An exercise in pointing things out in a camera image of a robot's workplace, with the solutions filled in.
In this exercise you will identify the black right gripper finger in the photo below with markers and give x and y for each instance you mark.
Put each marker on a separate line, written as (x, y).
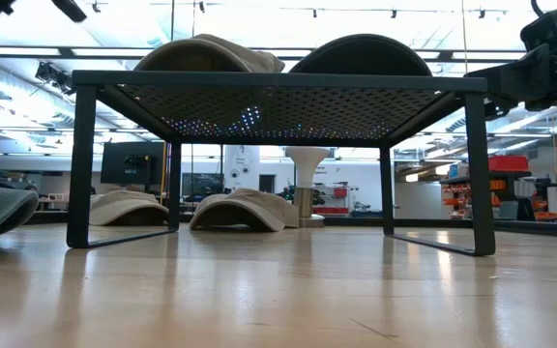
(525, 77)
(506, 107)

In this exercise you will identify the beige baseball cap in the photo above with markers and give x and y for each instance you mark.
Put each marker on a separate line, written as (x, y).
(211, 50)
(124, 205)
(259, 205)

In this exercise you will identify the red storage bin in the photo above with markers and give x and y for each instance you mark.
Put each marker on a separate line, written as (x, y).
(510, 163)

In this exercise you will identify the shelf with orange bins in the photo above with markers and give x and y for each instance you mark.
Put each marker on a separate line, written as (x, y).
(452, 198)

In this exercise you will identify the low red crate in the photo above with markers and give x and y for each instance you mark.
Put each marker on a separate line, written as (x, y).
(331, 211)

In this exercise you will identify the black perforated metal stand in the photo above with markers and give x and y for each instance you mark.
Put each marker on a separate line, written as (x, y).
(278, 79)

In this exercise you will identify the white pillar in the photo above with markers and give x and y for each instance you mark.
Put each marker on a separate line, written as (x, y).
(240, 164)

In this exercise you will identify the dark display screen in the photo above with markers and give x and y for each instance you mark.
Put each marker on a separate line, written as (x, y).
(201, 183)

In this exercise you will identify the yellow pole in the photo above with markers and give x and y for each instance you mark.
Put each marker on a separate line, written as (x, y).
(164, 169)

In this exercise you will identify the black monitor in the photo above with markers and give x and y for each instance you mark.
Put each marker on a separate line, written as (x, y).
(131, 162)

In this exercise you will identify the black ceiling fixture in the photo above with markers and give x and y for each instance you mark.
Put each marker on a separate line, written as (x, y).
(53, 75)

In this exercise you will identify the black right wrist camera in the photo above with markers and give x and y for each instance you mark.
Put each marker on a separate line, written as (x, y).
(542, 29)

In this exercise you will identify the black aluminium table frame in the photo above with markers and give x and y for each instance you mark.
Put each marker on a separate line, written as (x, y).
(539, 228)

